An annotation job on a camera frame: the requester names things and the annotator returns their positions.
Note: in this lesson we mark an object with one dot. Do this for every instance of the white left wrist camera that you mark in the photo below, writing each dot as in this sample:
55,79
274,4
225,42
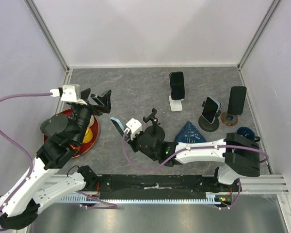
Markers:
69,93

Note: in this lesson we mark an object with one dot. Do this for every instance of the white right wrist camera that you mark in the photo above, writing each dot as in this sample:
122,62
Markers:
133,128

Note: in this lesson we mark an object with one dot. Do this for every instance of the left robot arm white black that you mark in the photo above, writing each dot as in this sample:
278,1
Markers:
22,204

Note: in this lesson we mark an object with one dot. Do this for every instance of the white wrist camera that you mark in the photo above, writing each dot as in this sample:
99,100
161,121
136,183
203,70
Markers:
69,93
133,128

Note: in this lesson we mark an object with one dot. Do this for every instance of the wooden round phone stand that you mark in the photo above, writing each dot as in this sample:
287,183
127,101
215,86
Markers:
229,120

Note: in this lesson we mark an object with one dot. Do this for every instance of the black phone on wooden stand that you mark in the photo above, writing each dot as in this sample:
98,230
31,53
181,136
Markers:
236,100

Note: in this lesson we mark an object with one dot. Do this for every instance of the light blue cable duct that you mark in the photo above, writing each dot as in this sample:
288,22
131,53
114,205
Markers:
76,198

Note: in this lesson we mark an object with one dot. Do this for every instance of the red round tray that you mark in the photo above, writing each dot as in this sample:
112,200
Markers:
94,125

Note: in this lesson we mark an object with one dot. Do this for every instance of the dark blue mug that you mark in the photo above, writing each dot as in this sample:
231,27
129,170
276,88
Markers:
248,134

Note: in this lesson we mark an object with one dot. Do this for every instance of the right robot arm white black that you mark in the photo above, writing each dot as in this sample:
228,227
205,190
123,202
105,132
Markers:
239,156

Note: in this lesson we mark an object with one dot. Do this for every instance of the yellow cup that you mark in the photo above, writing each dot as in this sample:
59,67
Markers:
88,136

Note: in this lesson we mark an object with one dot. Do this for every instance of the blue leaf-shaped plate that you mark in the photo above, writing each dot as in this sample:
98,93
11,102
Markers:
189,134

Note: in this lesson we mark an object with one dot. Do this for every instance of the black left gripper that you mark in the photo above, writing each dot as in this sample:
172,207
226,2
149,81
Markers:
105,101

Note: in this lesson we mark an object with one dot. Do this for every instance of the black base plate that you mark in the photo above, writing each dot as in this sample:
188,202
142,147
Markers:
150,193

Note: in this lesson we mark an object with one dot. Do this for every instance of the light blue phone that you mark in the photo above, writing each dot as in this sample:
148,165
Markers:
118,125

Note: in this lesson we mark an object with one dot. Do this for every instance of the white phone stand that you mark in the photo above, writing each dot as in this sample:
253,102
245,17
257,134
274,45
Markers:
175,105

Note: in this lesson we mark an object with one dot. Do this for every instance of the black round phone stand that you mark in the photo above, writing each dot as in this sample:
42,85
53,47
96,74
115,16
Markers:
155,130

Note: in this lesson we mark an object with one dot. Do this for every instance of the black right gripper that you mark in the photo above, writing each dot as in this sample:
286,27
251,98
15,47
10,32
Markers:
132,141

